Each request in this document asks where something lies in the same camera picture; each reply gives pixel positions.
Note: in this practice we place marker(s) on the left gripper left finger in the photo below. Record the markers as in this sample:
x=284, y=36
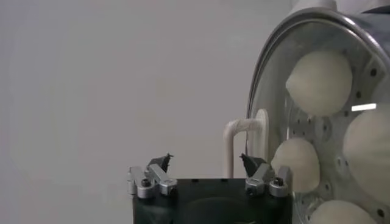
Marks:
x=160, y=178

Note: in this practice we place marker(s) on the white steamed baozi bun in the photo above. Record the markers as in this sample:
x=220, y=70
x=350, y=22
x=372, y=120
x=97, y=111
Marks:
x=320, y=82
x=338, y=214
x=371, y=155
x=298, y=164

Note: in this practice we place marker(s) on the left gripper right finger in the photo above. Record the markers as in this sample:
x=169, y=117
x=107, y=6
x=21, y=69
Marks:
x=260, y=175

